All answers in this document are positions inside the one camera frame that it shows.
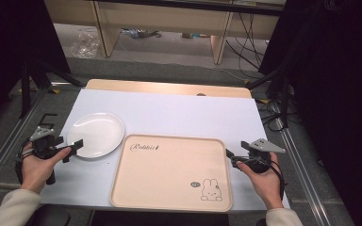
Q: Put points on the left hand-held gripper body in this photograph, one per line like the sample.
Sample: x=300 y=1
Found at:
x=44 y=145

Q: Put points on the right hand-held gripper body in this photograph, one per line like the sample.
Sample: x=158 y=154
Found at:
x=259 y=157

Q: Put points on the white round plate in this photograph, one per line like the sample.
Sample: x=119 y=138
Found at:
x=95 y=135

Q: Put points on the person's left hand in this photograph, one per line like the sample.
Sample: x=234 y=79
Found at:
x=37 y=171

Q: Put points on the person's right hand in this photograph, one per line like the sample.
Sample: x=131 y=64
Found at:
x=264 y=185

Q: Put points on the black metal stand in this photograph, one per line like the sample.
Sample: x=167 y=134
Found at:
x=26 y=88
x=283 y=97

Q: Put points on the black chair seat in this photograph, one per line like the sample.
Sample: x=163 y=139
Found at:
x=52 y=216

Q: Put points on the beige tray with rabbit print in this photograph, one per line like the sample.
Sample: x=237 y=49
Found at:
x=169 y=175

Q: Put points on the white table mat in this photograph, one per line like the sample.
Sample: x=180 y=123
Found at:
x=176 y=116

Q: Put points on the black curtain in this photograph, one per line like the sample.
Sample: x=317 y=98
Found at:
x=333 y=94
x=15 y=37

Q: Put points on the light wooden table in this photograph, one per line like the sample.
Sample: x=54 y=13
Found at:
x=157 y=87

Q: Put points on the clear plastic bag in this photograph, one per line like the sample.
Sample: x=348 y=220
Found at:
x=85 y=44

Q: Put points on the brown item under bench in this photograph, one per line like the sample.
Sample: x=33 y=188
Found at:
x=194 y=35

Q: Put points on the blue clutter under bench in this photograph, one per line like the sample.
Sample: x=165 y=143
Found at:
x=139 y=33

